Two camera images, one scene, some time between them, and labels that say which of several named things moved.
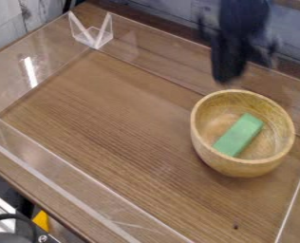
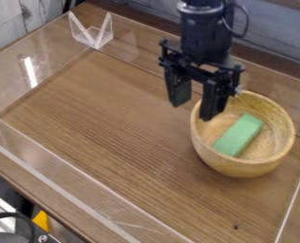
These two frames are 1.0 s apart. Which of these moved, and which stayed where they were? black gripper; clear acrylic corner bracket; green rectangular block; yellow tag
Moved: black gripper
Stayed: green rectangular block; yellow tag; clear acrylic corner bracket
